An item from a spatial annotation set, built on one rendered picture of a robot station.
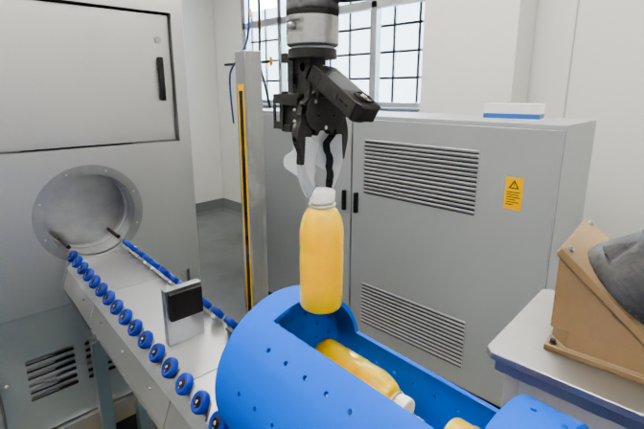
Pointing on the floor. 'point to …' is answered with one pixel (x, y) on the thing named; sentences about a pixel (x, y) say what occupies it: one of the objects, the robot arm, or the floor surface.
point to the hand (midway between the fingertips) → (321, 187)
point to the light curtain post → (252, 174)
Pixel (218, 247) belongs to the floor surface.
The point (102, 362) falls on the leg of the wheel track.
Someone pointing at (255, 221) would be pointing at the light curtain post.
